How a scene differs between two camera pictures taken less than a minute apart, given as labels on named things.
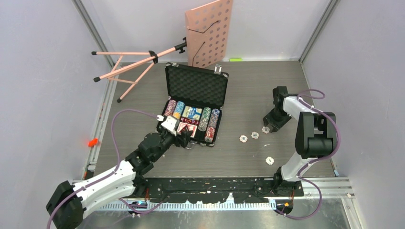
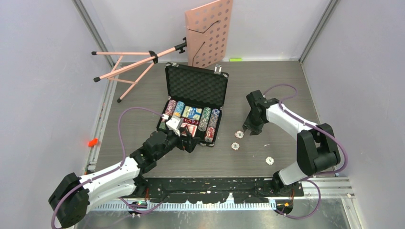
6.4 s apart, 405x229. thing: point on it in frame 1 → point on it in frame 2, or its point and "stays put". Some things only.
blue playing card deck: (192, 112) stays put
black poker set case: (196, 95) stays put
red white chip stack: (170, 107) stays put
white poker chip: (270, 160) stays put
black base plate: (212, 190) stays put
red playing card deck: (185, 127) stays put
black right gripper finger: (279, 126) → (256, 129)
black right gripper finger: (273, 128) → (248, 123)
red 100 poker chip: (243, 139) → (235, 146)
